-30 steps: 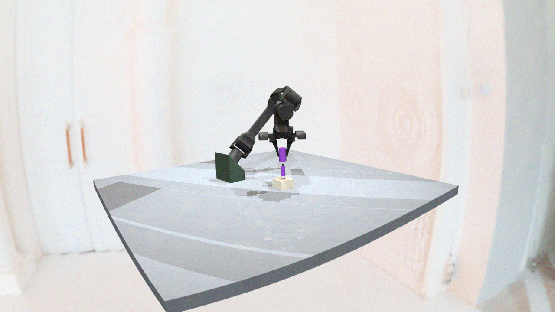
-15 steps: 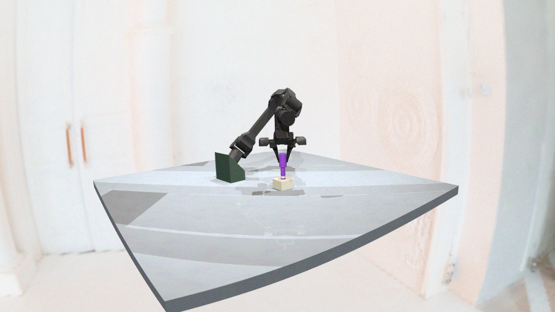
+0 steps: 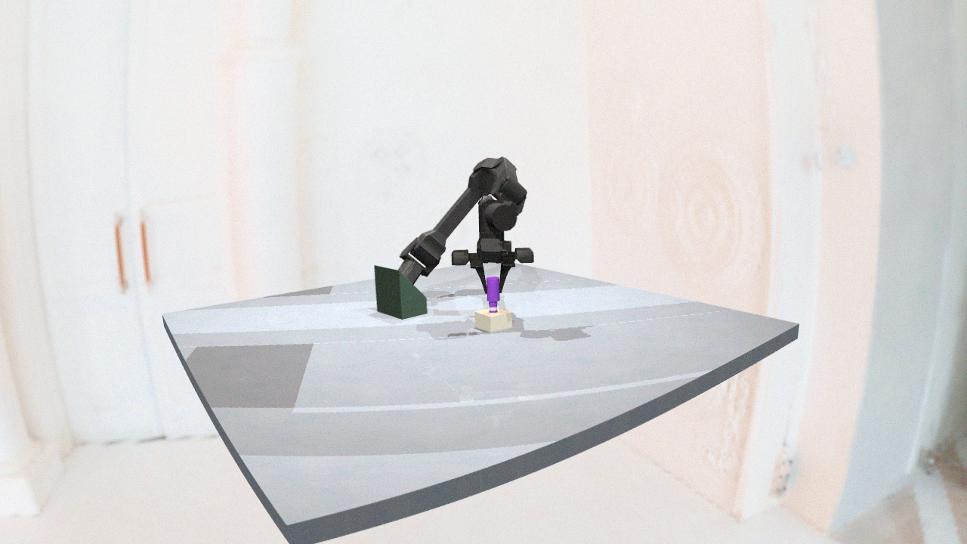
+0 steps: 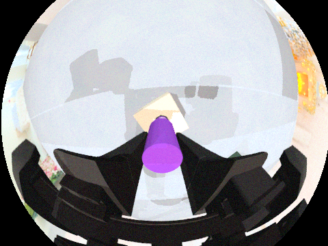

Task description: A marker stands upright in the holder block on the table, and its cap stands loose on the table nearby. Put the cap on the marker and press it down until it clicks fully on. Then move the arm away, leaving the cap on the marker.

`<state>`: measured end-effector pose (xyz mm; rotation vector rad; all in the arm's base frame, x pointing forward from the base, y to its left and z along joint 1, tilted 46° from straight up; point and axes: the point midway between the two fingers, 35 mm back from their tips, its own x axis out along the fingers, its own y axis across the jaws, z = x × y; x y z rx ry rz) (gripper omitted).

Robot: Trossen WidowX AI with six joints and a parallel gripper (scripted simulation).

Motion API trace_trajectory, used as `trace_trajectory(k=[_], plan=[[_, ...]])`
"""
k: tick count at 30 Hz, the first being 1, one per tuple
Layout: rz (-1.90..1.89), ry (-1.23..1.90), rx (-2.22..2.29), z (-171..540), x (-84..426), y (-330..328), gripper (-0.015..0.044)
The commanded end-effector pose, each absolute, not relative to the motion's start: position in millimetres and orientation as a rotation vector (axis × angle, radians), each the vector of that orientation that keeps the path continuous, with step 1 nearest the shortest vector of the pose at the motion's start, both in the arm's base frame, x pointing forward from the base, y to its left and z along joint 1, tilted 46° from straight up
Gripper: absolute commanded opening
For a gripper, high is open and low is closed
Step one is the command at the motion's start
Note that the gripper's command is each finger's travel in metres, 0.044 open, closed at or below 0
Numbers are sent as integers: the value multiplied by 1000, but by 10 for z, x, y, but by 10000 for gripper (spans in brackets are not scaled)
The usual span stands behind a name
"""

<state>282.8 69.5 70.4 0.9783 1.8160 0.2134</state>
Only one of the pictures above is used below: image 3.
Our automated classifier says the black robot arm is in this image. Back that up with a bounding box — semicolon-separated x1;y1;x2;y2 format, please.
398;156;527;285

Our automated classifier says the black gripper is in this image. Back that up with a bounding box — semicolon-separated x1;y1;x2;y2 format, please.
451;227;534;294

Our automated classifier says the cream square block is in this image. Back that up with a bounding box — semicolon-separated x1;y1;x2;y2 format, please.
475;308;512;332

